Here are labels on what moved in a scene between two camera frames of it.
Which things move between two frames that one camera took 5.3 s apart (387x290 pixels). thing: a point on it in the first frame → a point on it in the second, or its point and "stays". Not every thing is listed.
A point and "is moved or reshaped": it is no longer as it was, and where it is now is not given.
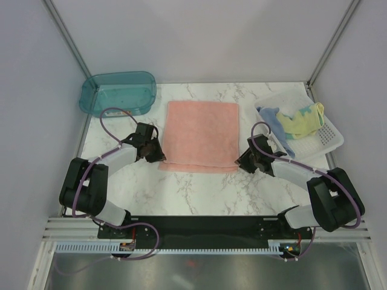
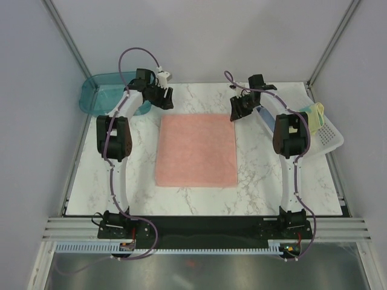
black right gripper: (242, 159) → (237, 112)
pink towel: (202, 137) is moved or reshaped
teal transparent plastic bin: (133, 92) stays
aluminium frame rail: (74, 229) stays
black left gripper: (159, 156) → (165, 104)
